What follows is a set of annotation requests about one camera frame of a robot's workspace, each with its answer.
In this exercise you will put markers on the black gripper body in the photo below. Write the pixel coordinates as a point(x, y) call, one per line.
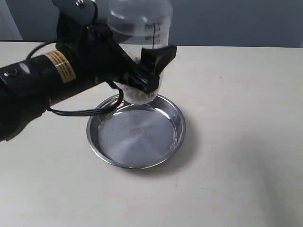
point(92, 55)

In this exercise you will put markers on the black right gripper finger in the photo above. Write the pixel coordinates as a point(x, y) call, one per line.
point(145, 74)

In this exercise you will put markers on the clear plastic shaker bottle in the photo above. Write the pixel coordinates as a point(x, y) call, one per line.
point(138, 24)

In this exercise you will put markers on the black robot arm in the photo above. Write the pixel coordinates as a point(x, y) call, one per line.
point(28, 89)

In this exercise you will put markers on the round stainless steel plate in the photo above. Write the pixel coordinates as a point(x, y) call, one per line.
point(138, 136)

